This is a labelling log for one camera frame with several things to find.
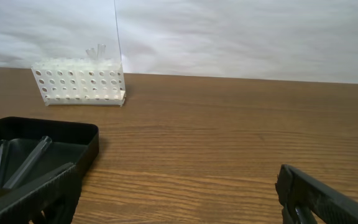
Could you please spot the white test tube rack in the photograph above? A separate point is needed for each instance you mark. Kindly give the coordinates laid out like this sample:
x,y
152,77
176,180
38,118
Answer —
x,y
79,84

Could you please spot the black tray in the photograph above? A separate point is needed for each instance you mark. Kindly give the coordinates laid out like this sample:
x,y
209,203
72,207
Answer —
x,y
67,133

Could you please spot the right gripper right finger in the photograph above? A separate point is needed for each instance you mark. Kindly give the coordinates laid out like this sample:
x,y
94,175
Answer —
x,y
322,199

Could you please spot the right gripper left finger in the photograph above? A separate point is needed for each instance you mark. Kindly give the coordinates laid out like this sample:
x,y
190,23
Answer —
x,y
36,199

